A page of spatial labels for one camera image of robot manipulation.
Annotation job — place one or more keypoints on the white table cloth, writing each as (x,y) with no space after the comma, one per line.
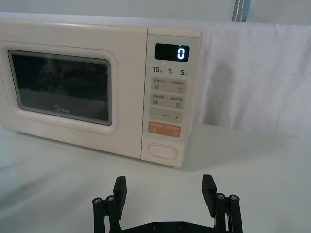
(48,194)

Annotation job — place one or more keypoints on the cream microwave oven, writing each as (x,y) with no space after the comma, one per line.
(73,34)

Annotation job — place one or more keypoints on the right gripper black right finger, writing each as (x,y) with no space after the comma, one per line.
(209,191)

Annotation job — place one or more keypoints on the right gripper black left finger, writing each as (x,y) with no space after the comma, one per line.
(120,194)

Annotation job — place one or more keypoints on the white curtain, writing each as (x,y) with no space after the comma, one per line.
(255,72)

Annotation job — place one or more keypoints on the grey striped post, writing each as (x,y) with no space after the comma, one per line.
(240,11)

